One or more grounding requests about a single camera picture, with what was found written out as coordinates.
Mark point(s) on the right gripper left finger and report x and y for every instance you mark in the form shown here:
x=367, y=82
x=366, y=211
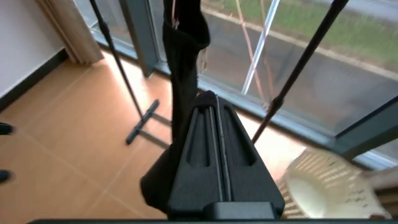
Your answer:
x=192, y=186

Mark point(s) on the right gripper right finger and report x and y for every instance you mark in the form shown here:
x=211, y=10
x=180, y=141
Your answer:
x=258, y=186

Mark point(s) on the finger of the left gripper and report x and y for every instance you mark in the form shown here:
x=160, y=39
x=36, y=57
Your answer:
x=5, y=128
x=4, y=176

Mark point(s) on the heap of clothes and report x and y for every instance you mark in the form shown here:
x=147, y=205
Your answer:
x=158, y=183

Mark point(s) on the black shorts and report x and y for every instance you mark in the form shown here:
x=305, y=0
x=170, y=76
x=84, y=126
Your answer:
x=183, y=62

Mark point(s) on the white laundry basket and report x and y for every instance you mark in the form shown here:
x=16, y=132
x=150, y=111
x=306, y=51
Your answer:
x=311, y=193

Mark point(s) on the black clothes rack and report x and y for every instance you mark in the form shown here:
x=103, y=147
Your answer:
x=298, y=68

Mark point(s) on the beige curtain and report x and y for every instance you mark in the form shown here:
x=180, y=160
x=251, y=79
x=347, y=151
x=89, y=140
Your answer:
x=74, y=31
x=385, y=186

